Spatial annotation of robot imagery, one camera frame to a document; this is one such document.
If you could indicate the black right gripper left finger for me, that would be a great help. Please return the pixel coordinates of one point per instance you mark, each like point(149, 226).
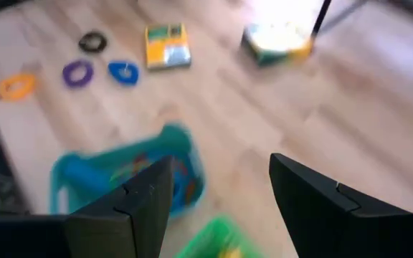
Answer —
point(120, 222)

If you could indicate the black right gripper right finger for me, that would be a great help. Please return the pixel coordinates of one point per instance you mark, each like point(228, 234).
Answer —
point(335, 222)

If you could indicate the yellow green packet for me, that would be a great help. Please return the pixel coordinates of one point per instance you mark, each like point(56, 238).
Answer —
point(167, 46)

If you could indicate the green plastic basket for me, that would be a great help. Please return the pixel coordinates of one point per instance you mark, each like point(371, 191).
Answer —
point(210, 240)

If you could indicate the teal plastic basket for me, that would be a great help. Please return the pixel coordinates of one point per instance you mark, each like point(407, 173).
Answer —
point(178, 138)

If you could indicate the large crayon box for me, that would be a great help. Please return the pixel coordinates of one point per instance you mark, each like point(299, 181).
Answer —
point(278, 39)

